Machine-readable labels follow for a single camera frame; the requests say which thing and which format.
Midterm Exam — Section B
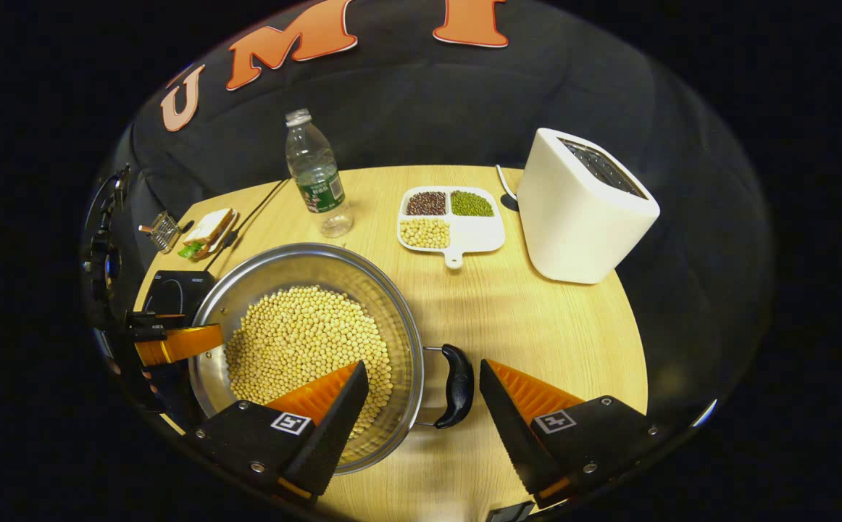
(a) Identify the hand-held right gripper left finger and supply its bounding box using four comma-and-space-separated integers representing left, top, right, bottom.
188, 360, 371, 505

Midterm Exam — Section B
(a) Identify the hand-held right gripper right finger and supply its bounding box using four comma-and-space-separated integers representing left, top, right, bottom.
479, 358, 672, 510

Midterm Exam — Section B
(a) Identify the black induction cooktop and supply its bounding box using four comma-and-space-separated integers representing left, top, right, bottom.
142, 270, 217, 320

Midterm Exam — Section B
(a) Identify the steel pot with black handles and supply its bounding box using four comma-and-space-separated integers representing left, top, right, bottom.
189, 242, 476, 476

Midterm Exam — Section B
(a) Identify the pile of yellow soybeans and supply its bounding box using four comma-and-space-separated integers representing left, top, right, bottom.
224, 285, 394, 439

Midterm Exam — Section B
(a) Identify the white bread sandwich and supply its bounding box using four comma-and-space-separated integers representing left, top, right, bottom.
178, 208, 237, 260

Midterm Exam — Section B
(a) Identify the small white plate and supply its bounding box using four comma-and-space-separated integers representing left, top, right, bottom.
193, 210, 241, 262

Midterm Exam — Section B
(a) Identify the white divided bean dish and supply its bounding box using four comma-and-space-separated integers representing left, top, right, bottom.
397, 186, 507, 270

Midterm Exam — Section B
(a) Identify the clear plastic water bottle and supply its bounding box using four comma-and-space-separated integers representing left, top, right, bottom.
283, 109, 355, 239

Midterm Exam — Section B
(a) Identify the white toaster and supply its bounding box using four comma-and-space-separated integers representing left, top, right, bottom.
517, 128, 661, 285

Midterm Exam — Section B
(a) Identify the metal wire rack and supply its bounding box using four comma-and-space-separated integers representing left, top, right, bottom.
138, 210, 183, 254

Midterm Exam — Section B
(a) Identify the black power cable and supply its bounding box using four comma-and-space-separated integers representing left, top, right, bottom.
204, 178, 291, 273

